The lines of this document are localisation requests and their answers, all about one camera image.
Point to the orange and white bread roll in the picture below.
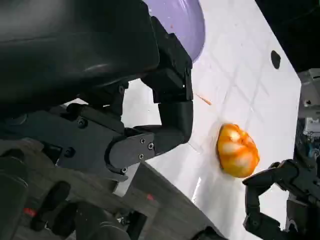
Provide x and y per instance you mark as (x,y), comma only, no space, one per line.
(237,150)

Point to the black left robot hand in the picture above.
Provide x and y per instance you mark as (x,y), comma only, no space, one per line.
(75,45)

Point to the workshop equipment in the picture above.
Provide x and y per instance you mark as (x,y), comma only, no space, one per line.
(310,112)

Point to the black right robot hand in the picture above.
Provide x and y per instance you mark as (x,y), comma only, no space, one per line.
(277,175)

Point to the lilac plate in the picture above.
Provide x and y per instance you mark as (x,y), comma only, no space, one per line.
(186,27)

